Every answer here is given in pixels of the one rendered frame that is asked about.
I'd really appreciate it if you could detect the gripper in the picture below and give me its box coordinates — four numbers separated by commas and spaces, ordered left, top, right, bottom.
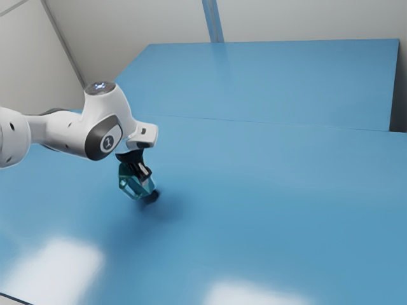
114, 149, 153, 187

